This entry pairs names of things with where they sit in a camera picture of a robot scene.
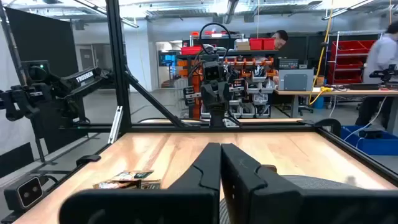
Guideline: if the grey equipment case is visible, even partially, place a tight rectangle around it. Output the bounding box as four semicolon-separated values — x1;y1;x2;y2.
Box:
277;68;315;92

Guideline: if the orange parts rack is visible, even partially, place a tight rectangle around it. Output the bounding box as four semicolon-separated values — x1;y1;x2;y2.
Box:
176;49;279;119

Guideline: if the round grey placemat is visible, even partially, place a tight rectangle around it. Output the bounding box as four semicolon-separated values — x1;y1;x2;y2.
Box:
219;174;360;224

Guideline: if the wooden workbench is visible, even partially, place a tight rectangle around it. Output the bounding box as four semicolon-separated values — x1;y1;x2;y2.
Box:
273;88;398;119

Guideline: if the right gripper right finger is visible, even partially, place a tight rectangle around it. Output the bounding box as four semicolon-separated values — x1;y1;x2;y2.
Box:
221;142;398;224

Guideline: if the yellow hanging cable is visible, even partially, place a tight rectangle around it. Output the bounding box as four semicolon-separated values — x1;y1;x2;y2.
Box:
307;0;335;106

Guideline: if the cardboard box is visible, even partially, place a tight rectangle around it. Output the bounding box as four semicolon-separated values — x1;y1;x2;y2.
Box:
233;39;251;51

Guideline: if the white cable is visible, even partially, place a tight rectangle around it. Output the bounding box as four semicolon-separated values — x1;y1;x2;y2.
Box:
343;95;389;149

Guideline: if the black depth camera box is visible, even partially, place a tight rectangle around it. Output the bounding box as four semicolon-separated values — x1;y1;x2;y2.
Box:
3;174;45;213

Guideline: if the red storage bin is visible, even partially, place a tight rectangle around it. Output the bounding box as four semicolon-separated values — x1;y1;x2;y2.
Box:
249;37;264;51
180;45;203;56
262;37;275;51

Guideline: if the blue plastic bin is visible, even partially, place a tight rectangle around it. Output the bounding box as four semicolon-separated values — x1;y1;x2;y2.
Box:
340;124;398;156

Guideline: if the ceiling light tube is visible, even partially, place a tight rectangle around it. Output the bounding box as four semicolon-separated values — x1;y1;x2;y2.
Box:
322;0;377;21
73;0;140;29

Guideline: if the black table clamp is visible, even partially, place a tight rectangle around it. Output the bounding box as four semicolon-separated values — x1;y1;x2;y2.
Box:
75;154;102;167
313;118;342;138

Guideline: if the person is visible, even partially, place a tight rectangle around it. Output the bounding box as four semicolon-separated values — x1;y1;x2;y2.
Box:
354;21;398;128
271;29;289;51

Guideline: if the black partition panel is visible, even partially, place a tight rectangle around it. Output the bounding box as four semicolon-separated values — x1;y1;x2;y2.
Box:
4;6;80;78

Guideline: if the black device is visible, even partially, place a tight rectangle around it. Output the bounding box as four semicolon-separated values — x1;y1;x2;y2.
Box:
358;128;386;140

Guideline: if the blue-lit monitor screen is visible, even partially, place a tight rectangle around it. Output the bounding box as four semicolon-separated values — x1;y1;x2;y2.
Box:
158;50;178;68

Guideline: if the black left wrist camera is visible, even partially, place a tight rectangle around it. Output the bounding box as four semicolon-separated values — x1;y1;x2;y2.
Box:
203;61;223;82

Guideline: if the silver frame bracket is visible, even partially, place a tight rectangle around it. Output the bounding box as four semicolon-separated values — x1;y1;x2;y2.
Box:
107;105;124;145

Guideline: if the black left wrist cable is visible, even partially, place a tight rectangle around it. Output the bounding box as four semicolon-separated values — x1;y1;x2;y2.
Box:
198;22;233;57

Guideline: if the metal shelf with red bins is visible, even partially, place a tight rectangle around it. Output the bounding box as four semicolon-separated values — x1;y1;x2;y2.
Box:
326;30;379;85

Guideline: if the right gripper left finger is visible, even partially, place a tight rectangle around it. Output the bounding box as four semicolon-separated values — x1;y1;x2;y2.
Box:
58;142;222;224

